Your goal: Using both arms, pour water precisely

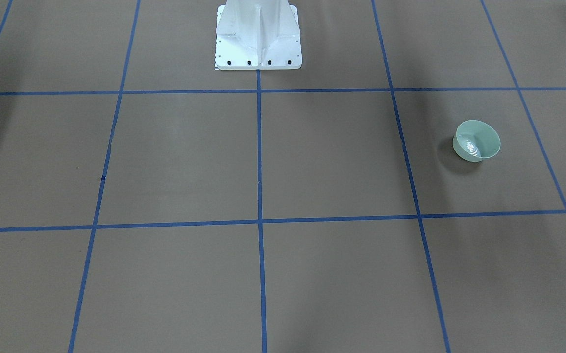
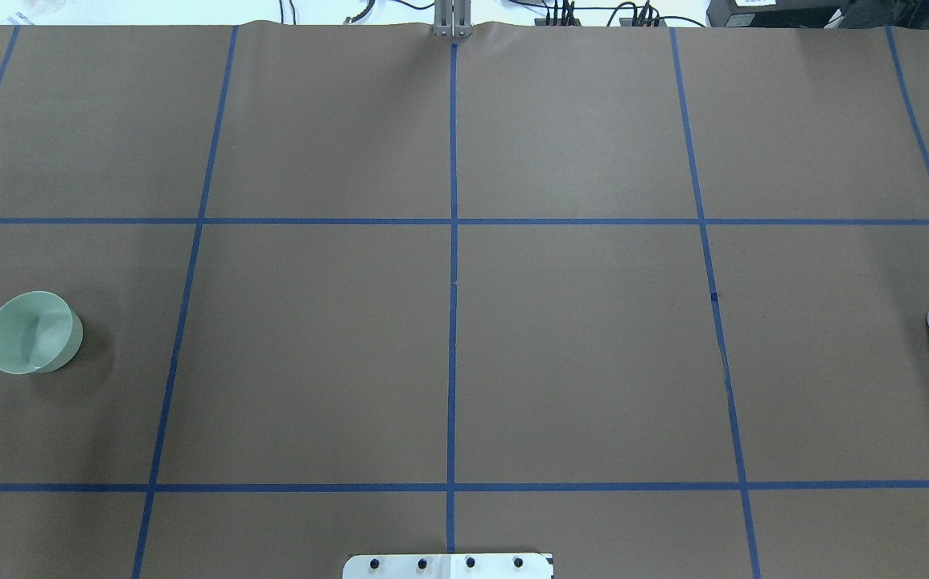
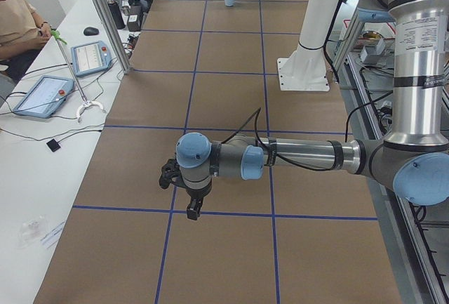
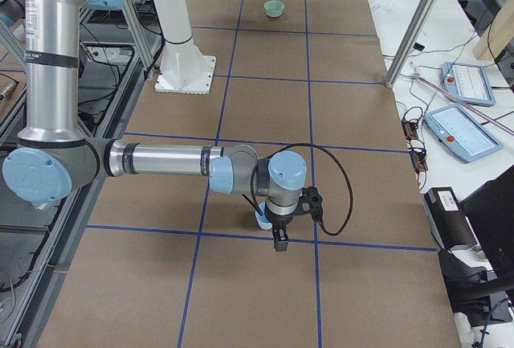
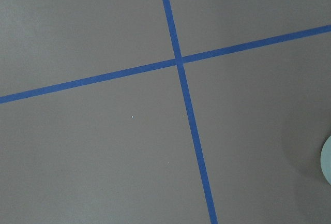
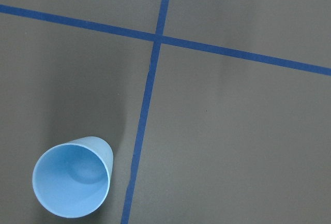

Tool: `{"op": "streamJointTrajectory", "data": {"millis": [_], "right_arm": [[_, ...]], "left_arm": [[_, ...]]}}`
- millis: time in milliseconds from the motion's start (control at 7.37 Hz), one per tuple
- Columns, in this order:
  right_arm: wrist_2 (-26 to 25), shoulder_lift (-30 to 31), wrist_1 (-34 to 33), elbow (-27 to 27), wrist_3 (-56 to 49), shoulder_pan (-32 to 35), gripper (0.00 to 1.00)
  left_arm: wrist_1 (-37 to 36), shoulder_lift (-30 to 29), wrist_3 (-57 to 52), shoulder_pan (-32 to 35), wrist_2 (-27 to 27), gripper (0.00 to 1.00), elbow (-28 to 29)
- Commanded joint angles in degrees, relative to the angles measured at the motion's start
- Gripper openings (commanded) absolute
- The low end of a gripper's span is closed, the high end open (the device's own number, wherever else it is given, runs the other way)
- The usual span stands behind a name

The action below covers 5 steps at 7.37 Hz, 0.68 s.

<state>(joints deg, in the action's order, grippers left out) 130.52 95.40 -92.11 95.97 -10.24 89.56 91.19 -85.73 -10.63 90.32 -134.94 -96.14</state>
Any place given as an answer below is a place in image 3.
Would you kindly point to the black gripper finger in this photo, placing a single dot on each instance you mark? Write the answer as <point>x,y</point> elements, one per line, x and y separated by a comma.
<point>170,174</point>
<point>194,209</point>

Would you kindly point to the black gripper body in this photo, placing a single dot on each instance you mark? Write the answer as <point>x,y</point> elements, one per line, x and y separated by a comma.
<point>198,194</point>

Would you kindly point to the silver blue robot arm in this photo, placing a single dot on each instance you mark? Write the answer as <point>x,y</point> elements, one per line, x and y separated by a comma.
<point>411,159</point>

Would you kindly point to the black water bottle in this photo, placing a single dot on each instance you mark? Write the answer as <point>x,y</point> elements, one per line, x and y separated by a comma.
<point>116,14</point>

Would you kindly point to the small black square pad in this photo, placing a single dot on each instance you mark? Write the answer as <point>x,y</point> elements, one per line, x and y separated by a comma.
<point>53,145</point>

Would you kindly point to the far blue teach pendant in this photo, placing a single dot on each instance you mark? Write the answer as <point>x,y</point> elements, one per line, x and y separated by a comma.
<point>90,58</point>

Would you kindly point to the blue teach pendant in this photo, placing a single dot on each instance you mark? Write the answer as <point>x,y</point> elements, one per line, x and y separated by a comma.
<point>45,97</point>
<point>90,58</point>

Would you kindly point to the near blue teach pendant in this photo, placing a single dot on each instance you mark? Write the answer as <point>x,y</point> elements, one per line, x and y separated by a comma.
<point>45,97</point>

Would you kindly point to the clear plastic bag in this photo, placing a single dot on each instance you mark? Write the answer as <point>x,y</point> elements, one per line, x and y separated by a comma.
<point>31,231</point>

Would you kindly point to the black power adapter box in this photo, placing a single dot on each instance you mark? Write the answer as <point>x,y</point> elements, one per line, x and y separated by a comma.
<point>135,18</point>

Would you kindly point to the black computer mouse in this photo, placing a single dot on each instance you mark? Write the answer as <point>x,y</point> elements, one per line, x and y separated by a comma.
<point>91,31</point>

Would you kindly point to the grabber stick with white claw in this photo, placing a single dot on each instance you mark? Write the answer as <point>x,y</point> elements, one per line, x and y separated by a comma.
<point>86,103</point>

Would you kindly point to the seated person in beige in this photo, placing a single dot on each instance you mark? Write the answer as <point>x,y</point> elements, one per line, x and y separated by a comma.
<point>23,35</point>

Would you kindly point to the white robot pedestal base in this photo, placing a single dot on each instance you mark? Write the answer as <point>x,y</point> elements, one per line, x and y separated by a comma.
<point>305,69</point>

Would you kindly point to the aluminium frame post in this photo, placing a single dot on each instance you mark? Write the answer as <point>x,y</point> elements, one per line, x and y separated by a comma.
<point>112,33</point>

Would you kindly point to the aluminium side rail frame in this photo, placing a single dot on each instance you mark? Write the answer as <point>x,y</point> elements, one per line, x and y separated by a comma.
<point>416,236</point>

